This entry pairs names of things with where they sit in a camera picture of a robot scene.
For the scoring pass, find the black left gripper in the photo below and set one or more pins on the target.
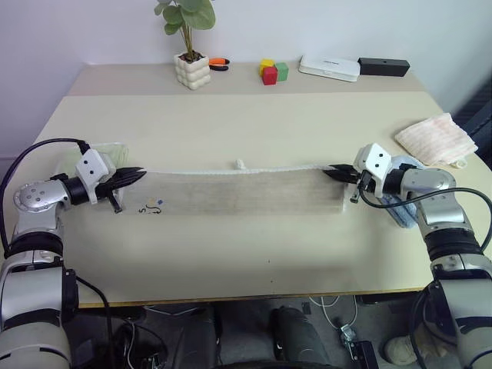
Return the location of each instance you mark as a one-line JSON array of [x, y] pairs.
[[112, 194]]

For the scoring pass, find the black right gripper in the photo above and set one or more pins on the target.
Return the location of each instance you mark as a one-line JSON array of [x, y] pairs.
[[361, 181]]

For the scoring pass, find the beige towel with embroidery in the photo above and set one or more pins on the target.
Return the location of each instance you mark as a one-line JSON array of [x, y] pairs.
[[234, 192]]

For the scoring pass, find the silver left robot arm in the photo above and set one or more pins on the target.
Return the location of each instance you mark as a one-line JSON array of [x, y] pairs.
[[34, 276]]

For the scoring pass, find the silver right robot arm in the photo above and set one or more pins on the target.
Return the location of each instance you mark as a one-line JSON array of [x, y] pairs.
[[442, 200]]

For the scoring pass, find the pale green folded towel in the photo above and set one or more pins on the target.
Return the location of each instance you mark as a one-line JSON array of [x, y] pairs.
[[117, 153]]

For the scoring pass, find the light blue folded towel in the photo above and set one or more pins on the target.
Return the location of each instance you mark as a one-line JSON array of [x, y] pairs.
[[403, 215]]

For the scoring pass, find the pink striped folded towel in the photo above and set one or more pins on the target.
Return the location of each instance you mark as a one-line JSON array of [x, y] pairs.
[[436, 138]]

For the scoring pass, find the flat white box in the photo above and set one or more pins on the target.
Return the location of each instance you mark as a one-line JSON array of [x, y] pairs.
[[328, 67]]

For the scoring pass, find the long black box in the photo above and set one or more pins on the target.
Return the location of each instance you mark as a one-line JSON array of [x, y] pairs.
[[382, 66]]

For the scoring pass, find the green wooden cube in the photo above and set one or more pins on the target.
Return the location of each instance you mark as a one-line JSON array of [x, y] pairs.
[[283, 72]]

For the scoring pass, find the red wooden cube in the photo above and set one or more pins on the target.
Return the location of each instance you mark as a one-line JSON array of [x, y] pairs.
[[270, 75]]

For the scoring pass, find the white bubble plant pot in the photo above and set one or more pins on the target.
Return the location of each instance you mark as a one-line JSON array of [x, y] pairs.
[[192, 73]]

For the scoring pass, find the yellow wooden cube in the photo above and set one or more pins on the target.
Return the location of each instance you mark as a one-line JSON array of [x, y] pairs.
[[266, 64]]

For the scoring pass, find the metal caster wheel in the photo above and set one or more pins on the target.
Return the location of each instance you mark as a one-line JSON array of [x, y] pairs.
[[346, 334]]

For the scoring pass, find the green leafy plant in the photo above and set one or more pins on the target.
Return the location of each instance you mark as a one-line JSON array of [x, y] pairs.
[[186, 15]]

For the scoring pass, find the dark rounded shape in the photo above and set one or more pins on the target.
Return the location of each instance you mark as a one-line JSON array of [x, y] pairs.
[[300, 338]]

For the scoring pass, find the white shoe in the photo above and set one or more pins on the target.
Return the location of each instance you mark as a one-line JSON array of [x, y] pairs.
[[399, 348]]

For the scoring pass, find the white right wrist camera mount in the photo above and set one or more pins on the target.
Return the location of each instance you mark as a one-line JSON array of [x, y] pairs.
[[374, 159]]

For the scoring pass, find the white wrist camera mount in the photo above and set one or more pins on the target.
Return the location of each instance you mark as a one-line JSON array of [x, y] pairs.
[[90, 166], [374, 159]]

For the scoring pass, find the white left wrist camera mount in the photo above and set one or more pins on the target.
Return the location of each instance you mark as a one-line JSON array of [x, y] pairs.
[[90, 166]]

